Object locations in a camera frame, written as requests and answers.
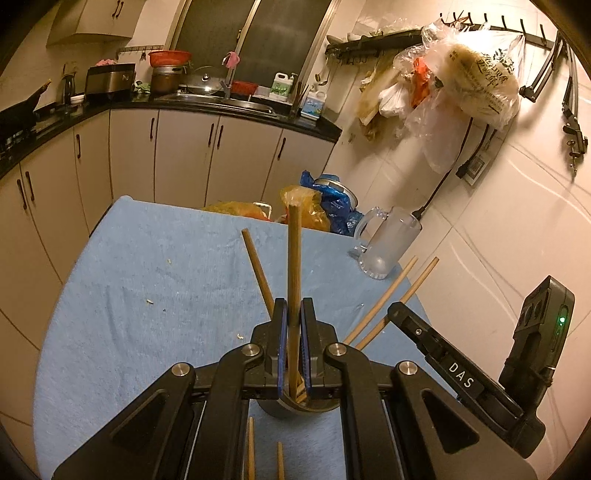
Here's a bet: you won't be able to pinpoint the red plastic basin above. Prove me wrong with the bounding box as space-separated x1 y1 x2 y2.
148 50 192 68

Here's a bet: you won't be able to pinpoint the white green-label detergent bottle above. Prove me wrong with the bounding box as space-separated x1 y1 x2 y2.
269 71 298 103

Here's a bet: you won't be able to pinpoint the yellow plastic bag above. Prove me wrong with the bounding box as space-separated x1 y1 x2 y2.
279 185 332 232

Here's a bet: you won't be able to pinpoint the black wok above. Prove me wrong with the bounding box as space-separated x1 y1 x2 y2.
0 80 51 134

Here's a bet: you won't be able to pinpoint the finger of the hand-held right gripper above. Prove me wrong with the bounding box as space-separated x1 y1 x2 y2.
386 301 527 421

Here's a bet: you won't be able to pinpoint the steel kitchen sink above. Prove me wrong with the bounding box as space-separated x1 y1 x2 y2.
154 90 278 116

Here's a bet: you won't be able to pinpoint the beige wall cabinet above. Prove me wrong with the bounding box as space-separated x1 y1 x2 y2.
46 0 155 47

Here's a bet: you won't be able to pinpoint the clear plastic bag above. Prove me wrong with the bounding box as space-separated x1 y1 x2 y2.
406 92 467 174

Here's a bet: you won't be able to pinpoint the orange plastic bag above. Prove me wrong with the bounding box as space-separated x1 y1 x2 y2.
202 200 273 222

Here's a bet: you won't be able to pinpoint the red plastic bag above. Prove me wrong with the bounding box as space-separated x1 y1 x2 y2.
411 58 432 107

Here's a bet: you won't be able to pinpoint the white blue-label jug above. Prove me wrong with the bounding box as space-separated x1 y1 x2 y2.
300 90 326 121

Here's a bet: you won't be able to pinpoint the metal cooking pot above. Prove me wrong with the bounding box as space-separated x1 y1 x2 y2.
150 65 185 96

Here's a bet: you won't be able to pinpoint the blue towel cloth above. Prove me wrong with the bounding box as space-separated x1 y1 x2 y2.
32 195 458 480

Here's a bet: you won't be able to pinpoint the black chopstick holder cup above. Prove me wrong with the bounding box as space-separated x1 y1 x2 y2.
256 396 342 420

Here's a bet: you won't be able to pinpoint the wall power socket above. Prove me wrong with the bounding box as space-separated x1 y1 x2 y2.
462 138 497 185

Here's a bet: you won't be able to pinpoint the black power cable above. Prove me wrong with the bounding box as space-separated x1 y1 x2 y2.
412 115 490 221

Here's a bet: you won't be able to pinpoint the black gas stove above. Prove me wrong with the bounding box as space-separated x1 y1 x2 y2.
0 117 58 160

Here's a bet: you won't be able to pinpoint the blue plastic bag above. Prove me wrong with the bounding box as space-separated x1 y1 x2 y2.
300 171 365 237

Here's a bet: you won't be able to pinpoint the beige kitchen base cabinets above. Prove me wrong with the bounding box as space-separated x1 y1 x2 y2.
0 107 340 430

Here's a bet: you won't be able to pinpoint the large printed plastic bag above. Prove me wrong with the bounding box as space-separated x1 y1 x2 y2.
422 21 527 132

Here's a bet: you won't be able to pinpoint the black wall hook rail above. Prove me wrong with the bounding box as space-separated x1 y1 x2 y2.
438 13 557 49

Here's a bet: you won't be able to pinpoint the round blue-rimmed container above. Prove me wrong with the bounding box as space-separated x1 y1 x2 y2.
316 174 359 210

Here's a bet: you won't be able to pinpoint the black kitchen countertop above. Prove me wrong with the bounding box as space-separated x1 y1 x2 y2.
0 90 343 181

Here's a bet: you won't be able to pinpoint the black wall shelf rack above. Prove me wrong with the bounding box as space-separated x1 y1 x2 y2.
325 30 430 63

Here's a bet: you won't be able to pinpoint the steel sink faucet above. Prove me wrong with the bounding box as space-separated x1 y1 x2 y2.
219 65 238 100

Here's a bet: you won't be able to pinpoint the black folding metal stand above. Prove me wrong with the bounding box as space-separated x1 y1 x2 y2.
519 30 589 174

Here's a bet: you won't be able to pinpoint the white plastic bag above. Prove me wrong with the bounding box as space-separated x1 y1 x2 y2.
379 80 416 121

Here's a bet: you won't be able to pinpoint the silver countertop appliance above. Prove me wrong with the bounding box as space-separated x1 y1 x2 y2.
84 63 137 104

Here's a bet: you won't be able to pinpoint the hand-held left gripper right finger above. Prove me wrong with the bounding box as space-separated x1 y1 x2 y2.
299 298 539 480

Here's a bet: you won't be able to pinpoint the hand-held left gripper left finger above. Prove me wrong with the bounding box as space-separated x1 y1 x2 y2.
51 298 289 480

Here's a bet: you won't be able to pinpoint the glass beer mug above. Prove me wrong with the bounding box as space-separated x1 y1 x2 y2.
353 205 423 280

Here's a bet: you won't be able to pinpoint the glass pot lid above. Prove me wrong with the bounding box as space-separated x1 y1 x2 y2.
185 66 227 97

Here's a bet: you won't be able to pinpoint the yellowed plastic bag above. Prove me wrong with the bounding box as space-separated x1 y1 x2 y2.
358 60 402 139

